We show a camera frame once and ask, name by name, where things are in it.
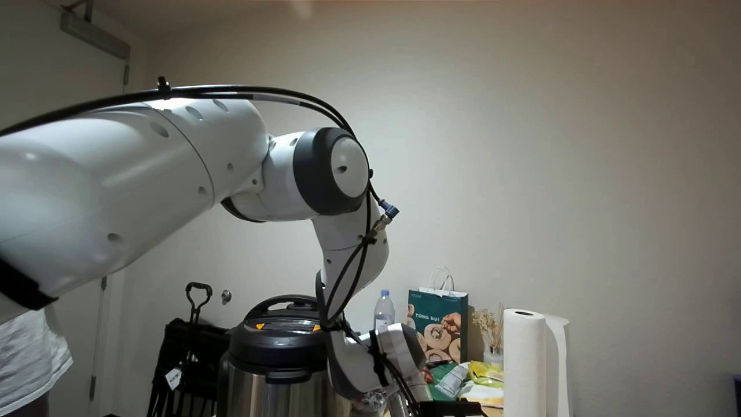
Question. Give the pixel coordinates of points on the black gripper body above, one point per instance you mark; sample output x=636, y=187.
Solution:
x=448, y=408

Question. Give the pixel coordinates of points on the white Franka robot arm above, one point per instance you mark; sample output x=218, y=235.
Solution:
x=117, y=177

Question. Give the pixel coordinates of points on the green snack bag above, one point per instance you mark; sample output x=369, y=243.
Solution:
x=445, y=381

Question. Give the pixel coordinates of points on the yellow snack bag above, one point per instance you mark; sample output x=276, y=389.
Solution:
x=485, y=373

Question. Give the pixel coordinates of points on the white paper towel roll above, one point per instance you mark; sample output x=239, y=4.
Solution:
x=528, y=355

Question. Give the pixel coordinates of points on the green paper gift bag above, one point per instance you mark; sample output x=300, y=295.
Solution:
x=437, y=305

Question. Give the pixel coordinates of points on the clear plastic water bottle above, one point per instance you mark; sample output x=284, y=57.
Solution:
x=382, y=313

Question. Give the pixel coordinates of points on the black steel pressure cooker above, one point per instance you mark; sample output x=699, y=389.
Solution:
x=275, y=348

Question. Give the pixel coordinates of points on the white door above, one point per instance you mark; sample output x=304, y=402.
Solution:
x=77, y=339

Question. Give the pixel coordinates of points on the grey door closer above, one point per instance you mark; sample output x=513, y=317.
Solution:
x=96, y=35

